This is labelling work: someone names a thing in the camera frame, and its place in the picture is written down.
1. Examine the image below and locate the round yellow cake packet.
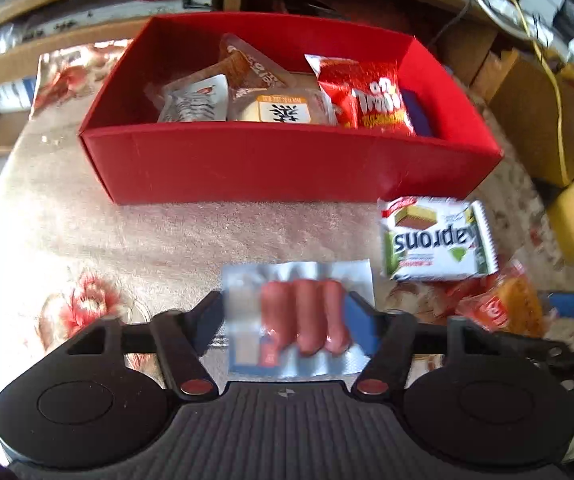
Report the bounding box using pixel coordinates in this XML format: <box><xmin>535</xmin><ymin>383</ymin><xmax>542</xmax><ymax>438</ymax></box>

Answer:
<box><xmin>227</xmin><ymin>87</ymin><xmax>339</xmax><ymax>127</ymax></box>

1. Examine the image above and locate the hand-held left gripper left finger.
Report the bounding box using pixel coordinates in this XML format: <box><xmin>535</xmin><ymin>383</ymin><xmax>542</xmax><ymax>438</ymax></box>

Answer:
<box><xmin>66</xmin><ymin>290</ymin><xmax>226</xmax><ymax>402</ymax></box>

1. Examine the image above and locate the white red-print snack packet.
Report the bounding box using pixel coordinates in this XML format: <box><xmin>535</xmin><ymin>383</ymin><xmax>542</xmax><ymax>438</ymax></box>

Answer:
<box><xmin>146</xmin><ymin>74</ymin><xmax>230</xmax><ymax>123</ymax></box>

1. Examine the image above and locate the dark blue snack packet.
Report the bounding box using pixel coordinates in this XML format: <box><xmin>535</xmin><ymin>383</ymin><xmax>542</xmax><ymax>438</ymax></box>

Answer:
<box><xmin>399</xmin><ymin>87</ymin><xmax>435</xmax><ymax>137</ymax></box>

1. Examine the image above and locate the yellow cable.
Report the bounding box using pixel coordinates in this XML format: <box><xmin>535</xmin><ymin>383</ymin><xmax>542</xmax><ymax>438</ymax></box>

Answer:
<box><xmin>447</xmin><ymin>0</ymin><xmax>570</xmax><ymax>183</ymax></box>

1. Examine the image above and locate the floral tablecloth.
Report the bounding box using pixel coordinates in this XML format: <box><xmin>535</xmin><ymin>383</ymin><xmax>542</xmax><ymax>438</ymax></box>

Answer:
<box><xmin>0</xmin><ymin>39</ymin><xmax>574</xmax><ymax>391</ymax></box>

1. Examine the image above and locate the red cardboard box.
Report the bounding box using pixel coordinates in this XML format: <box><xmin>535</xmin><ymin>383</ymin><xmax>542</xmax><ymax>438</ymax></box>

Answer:
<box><xmin>78</xmin><ymin>11</ymin><xmax>504</xmax><ymax>206</ymax></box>

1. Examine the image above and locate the orange brown bread packet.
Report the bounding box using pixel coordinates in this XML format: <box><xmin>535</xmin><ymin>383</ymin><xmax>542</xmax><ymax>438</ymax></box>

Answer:
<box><xmin>218</xmin><ymin>33</ymin><xmax>290</xmax><ymax>103</ymax></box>

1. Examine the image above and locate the white green wafer packet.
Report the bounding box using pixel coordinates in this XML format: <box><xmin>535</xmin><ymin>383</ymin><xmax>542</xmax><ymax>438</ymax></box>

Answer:
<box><xmin>377</xmin><ymin>195</ymin><xmax>500</xmax><ymax>282</ymax></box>

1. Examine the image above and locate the large cardboard box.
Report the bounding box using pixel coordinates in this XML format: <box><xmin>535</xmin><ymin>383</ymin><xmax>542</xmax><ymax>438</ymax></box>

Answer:
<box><xmin>470</xmin><ymin>50</ymin><xmax>574</xmax><ymax>188</ymax></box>

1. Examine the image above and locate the black cable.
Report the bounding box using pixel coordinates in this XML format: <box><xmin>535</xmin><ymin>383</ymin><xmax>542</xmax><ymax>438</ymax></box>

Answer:
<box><xmin>429</xmin><ymin>0</ymin><xmax>473</xmax><ymax>48</ymax></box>

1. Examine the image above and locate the orange bread packet red label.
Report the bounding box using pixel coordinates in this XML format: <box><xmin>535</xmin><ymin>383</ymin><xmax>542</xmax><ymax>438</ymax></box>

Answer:
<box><xmin>440</xmin><ymin>259</ymin><xmax>558</xmax><ymax>338</ymax></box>

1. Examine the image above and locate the grey device on shelf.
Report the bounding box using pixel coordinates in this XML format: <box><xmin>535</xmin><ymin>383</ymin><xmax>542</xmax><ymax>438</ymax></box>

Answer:
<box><xmin>0</xmin><ymin>0</ymin><xmax>218</xmax><ymax>43</ymax></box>

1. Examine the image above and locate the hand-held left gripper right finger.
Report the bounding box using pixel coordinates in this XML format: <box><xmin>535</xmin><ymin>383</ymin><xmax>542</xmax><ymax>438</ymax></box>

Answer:
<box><xmin>346</xmin><ymin>291</ymin><xmax>499</xmax><ymax>402</ymax></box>

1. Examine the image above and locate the white box on shelf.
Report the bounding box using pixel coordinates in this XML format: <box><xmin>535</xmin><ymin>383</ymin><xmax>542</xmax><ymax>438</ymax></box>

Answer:
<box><xmin>0</xmin><ymin>77</ymin><xmax>38</xmax><ymax>113</ymax></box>

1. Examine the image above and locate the clear sausage packet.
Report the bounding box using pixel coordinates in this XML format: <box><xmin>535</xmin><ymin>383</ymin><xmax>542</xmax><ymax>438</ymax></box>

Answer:
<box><xmin>221</xmin><ymin>259</ymin><xmax>377</xmax><ymax>380</ymax></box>

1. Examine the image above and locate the red chips packet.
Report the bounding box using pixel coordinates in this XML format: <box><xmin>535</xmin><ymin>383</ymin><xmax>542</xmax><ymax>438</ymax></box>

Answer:
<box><xmin>304</xmin><ymin>54</ymin><xmax>417</xmax><ymax>136</ymax></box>

